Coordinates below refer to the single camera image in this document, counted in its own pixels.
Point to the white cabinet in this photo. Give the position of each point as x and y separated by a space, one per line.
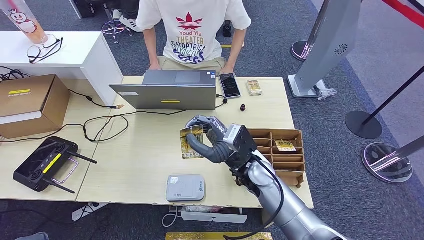
82 56

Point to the clear plastic bag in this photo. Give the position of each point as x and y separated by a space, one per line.
326 93

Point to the stack of printed cards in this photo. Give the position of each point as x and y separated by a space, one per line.
254 88

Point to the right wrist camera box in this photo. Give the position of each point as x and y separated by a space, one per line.
243 145

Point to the person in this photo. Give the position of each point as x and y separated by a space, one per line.
130 24
192 33

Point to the black smartphone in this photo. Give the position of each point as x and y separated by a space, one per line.
230 85

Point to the person's right hand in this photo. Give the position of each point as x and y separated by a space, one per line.
154 66

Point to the black device with antennas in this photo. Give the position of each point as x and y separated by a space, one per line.
39 165

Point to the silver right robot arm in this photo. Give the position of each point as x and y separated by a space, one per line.
291 215

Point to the brown cardboard box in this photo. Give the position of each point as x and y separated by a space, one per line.
30 99

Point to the yellow floor tape strip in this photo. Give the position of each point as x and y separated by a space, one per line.
215 236

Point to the black case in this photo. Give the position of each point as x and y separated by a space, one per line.
84 8

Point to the yellow floor tape outline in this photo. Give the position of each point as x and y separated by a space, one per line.
227 46

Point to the person's left forearm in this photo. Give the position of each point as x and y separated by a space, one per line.
236 49

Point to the chrome chair base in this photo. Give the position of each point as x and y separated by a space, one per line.
114 28

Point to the grey kiosk stand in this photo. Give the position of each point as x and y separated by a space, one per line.
328 49

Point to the small black knob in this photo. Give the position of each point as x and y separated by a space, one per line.
242 107

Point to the grey laptop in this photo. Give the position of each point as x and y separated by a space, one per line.
165 96

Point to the person's left hand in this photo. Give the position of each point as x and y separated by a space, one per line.
228 69

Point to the autumn print ID card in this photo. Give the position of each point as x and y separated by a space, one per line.
192 150

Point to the snowman print drink cup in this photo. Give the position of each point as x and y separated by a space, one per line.
24 21

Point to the grey rounded object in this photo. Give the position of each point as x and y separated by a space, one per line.
33 236

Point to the white power strip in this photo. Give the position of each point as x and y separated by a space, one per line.
84 212

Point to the white table foot bar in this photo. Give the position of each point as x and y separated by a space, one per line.
212 217

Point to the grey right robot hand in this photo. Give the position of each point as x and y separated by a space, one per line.
215 154

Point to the person's right forearm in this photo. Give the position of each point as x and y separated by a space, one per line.
151 49

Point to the grey card reader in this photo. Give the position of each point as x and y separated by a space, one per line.
185 188

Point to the red barrier belt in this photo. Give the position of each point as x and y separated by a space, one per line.
402 11

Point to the black framed eyeglasses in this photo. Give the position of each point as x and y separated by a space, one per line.
37 52

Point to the brown wooden card organizer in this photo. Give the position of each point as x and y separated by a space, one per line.
291 165

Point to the autumn print key card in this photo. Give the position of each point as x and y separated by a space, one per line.
285 145

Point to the black stanchion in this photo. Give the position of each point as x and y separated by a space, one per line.
362 126

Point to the chrome stanchion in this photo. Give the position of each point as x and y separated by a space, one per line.
298 51
386 164

